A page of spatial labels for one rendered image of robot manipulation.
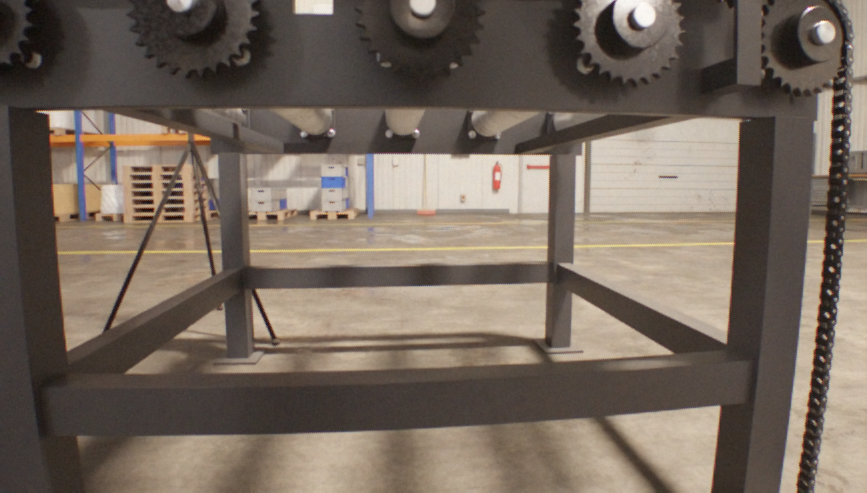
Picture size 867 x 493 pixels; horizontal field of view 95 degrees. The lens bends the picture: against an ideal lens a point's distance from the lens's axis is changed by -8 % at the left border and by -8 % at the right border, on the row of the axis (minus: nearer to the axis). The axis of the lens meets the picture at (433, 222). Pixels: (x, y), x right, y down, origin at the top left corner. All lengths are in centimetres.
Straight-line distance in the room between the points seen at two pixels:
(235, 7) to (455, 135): 108
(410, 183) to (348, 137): 811
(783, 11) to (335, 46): 67
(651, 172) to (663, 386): 1063
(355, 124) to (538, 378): 113
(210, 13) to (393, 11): 23
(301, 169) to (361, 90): 923
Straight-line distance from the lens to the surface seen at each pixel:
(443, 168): 974
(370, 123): 159
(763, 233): 87
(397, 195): 966
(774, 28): 85
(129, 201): 909
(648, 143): 1136
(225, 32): 65
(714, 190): 1238
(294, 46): 67
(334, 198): 828
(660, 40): 73
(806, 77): 88
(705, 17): 84
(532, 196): 1011
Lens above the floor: 63
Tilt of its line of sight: 5 degrees down
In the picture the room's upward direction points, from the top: straight up
